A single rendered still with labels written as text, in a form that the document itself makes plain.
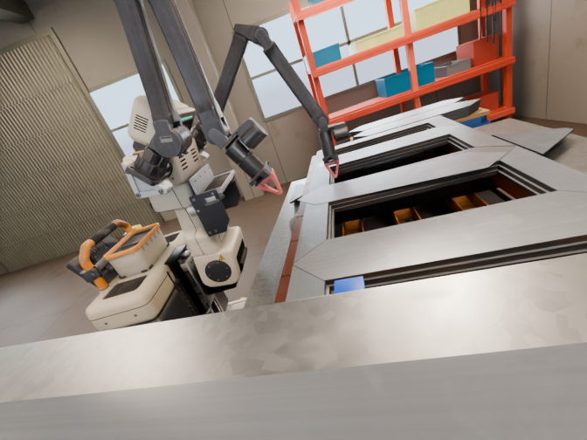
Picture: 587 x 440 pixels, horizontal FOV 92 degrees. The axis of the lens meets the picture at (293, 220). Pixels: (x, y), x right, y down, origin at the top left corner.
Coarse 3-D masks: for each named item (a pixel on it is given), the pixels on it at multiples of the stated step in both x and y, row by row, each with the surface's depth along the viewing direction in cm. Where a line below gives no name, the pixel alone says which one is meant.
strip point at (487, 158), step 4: (468, 152) 103; (472, 152) 102; (476, 152) 101; (480, 152) 100; (484, 152) 99; (488, 152) 98; (492, 152) 97; (496, 152) 96; (500, 152) 95; (504, 152) 94; (476, 156) 98; (480, 156) 96; (484, 156) 96; (488, 156) 94; (492, 156) 94; (496, 156) 93; (500, 156) 92; (480, 160) 94; (484, 160) 93; (488, 160) 92; (492, 160) 91; (496, 160) 90; (484, 164) 90; (488, 164) 89
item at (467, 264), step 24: (360, 144) 169; (432, 144) 131; (456, 144) 121; (504, 168) 87; (384, 192) 99; (408, 192) 97; (528, 192) 76; (576, 240) 53; (432, 264) 59; (456, 264) 58; (480, 264) 57; (504, 264) 56
